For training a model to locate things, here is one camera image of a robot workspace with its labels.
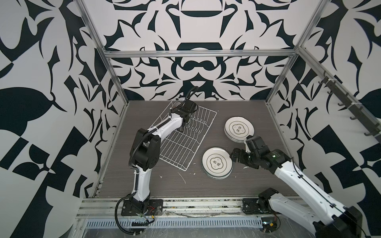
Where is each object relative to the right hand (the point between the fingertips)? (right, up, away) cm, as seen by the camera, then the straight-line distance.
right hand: (235, 155), depth 80 cm
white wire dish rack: (-32, +2, +13) cm, 34 cm away
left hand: (-32, +22, +16) cm, 42 cm away
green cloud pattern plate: (+10, +17, +25) cm, 32 cm away
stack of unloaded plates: (+8, +9, +19) cm, 22 cm away
